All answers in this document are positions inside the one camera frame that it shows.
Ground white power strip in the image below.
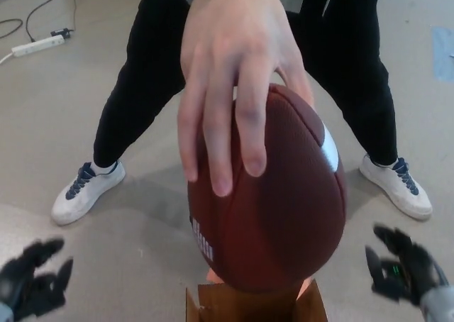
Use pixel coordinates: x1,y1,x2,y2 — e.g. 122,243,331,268
11,36,67,57

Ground long black floor cable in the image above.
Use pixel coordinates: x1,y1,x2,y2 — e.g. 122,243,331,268
25,0,84,43

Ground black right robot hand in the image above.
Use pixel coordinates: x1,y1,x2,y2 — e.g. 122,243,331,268
365,224,450,307

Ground brown leather football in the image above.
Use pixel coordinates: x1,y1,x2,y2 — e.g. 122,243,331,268
187,83,350,294

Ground black trousers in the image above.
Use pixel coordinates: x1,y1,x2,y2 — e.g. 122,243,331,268
92,0,399,169

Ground brown cardboard box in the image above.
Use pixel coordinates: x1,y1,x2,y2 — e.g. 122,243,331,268
186,270,329,322

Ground person's right hand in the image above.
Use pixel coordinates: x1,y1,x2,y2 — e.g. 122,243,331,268
177,0,315,198

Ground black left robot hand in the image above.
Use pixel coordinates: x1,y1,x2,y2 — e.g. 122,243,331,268
0,238,74,321

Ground white sneaker navy laces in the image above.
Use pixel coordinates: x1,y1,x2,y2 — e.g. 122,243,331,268
51,160,127,226
359,153,433,221

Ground blue floor tape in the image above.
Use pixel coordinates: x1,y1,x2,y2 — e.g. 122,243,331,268
432,26,454,84

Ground looped black floor cable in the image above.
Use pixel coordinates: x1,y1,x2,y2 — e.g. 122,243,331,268
0,18,23,39

